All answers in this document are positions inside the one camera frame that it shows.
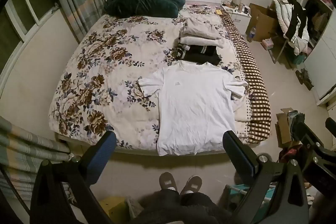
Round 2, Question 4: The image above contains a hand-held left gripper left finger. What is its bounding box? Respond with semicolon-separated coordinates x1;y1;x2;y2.
30;131;117;224

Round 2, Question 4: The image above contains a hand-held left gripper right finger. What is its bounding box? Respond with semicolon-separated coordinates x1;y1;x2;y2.
223;130;309;224

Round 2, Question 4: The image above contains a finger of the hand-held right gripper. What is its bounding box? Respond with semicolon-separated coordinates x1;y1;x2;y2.
295;119;325;155
325;117;336;133

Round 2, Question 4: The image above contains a white t-shirt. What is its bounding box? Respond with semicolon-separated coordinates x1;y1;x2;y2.
138;61;248;157

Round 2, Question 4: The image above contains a red bag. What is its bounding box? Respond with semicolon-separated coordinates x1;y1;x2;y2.
279;147;298;165

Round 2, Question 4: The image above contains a small cardboard box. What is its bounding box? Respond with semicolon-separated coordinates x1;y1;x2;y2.
276;108;306;149

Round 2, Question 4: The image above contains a dark patterned slipper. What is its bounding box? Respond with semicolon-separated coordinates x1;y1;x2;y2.
295;69;307;83
302;74;314;91

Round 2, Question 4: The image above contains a grey house slipper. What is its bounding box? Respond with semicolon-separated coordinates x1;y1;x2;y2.
180;175;203;196
159;172;179;192

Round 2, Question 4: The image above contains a person's right leg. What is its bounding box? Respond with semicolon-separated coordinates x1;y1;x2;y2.
180;191;232;224

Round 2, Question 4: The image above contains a person's leg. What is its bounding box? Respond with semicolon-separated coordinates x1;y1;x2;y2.
136;189;181;224
180;191;232;224

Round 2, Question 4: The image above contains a green bag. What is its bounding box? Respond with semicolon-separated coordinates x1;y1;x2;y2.
293;52;308;65

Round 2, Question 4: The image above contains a person's left leg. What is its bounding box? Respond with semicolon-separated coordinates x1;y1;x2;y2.
136;189;181;224

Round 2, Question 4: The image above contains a brown checked bed sheet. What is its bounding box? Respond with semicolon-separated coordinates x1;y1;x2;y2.
219;14;272;142

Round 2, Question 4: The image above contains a floral blanket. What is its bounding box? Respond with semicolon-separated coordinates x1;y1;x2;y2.
49;5;263;151

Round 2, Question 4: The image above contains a metal chair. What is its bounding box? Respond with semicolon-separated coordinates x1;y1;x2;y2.
270;34;295;65

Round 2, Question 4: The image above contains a black and white jacket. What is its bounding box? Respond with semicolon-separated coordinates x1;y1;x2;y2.
285;0;309;42

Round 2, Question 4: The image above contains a cream folded garment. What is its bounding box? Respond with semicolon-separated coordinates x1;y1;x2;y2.
181;17;224;40
180;35;232;49

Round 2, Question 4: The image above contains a white quilted jacket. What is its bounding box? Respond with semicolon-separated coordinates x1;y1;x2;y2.
272;0;312;56

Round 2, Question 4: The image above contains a large cardboard box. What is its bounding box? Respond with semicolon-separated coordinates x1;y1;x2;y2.
245;3;280;42

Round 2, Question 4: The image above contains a white nightstand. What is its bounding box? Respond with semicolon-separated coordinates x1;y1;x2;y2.
222;1;252;33

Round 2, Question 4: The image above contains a white framed window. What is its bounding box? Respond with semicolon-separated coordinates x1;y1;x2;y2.
0;0;67;58

